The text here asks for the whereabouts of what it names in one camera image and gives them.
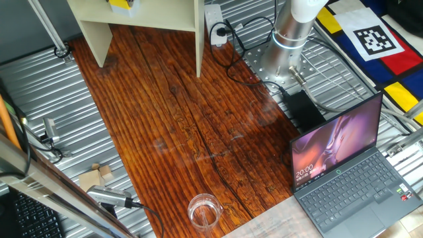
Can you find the green push button yellow box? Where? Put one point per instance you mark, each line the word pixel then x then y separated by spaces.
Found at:
pixel 124 6

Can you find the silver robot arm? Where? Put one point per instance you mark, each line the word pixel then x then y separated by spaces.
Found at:
pixel 287 33

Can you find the beige wooden shelf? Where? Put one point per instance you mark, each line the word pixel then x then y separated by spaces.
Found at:
pixel 148 15

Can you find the glossy wood grain board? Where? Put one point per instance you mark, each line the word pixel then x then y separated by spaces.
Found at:
pixel 181 132

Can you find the clear glass beaker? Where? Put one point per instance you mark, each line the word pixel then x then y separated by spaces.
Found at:
pixel 205 211

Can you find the black power adapter brick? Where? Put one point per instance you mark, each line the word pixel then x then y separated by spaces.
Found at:
pixel 304 110

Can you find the white power strip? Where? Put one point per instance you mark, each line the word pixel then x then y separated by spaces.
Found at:
pixel 215 16

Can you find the medium wooden block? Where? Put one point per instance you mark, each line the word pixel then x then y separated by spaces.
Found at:
pixel 105 172

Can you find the tiny wooden block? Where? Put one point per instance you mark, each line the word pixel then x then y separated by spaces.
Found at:
pixel 95 166

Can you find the grey laptop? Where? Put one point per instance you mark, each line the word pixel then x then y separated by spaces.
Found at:
pixel 347 185

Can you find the white fiducial tag paper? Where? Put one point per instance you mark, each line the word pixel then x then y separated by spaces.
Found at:
pixel 370 33

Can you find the aluminium profile bar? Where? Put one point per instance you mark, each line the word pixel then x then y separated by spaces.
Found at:
pixel 403 145

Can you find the colour block patterned cloth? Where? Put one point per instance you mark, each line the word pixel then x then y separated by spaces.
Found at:
pixel 400 59

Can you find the black keyboard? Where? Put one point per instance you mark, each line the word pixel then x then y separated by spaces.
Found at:
pixel 36 218

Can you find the orange pole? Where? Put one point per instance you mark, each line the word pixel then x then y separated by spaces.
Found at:
pixel 6 122

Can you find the black bag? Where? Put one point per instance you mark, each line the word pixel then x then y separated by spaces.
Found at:
pixel 406 13

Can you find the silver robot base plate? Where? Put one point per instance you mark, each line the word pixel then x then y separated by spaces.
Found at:
pixel 257 57

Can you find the silver depth camera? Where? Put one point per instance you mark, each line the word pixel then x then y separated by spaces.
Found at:
pixel 105 195

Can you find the small grey camera on mount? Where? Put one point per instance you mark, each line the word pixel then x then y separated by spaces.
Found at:
pixel 51 130

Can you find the shiny metal frame bar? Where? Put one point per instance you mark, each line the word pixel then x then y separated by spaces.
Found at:
pixel 49 188

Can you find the aluminium camera pole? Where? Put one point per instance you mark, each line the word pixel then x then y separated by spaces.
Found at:
pixel 46 23

